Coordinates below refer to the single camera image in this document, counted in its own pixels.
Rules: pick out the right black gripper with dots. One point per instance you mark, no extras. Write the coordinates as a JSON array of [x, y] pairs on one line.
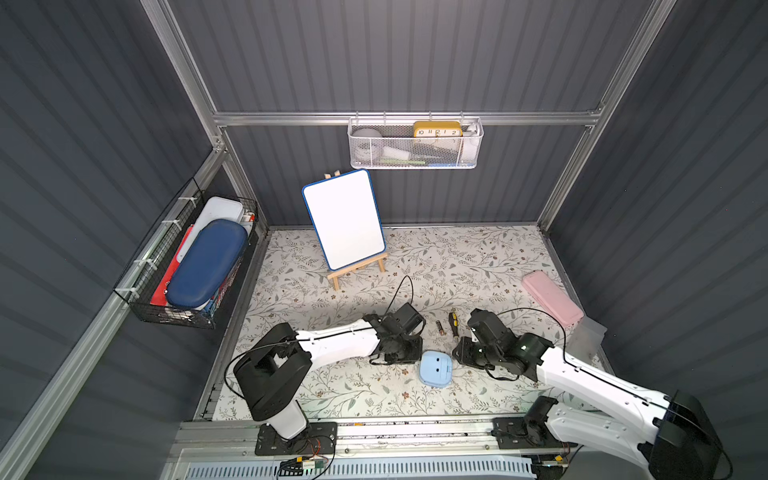
[[471, 351]]

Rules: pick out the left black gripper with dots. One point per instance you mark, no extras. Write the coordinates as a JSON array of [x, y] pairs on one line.
[[402, 349]]

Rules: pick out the black yellow screwdriver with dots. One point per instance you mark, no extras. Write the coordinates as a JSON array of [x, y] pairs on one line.
[[454, 323]]

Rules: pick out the light blue alarm clock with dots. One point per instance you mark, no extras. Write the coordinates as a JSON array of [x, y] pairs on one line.
[[435, 369]]

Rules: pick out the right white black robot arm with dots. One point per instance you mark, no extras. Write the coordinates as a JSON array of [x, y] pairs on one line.
[[669, 436]]

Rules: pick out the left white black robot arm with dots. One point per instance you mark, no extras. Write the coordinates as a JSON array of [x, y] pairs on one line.
[[269, 374]]

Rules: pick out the pink pencil case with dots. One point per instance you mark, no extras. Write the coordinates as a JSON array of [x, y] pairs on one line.
[[552, 298]]

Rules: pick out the wooden easel stand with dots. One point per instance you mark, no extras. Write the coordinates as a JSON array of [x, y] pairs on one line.
[[378, 260]]

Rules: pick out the white tape roll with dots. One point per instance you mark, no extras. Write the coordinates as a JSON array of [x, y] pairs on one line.
[[366, 145]]

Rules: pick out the dark blue oval case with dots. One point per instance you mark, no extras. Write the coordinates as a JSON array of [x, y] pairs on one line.
[[207, 264]]

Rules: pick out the yellow clock in basket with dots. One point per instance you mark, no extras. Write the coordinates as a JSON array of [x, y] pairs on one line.
[[437, 129]]

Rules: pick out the white plastic container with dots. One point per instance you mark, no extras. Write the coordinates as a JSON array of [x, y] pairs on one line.
[[214, 209]]

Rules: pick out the red folder in basket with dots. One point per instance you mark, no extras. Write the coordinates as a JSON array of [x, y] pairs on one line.
[[158, 297]]

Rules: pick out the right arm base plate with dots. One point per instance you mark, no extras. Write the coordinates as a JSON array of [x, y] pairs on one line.
[[514, 433]]

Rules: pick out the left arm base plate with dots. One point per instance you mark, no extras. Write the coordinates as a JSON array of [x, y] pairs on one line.
[[316, 438]]

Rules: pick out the white board blue frame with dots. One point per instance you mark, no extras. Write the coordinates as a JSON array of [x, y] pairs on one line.
[[344, 213]]

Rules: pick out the white wire mesh basket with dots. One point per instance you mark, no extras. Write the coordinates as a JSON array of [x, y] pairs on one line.
[[402, 151]]

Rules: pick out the black wire wall basket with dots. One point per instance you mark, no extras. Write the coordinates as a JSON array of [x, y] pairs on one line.
[[147, 269]]

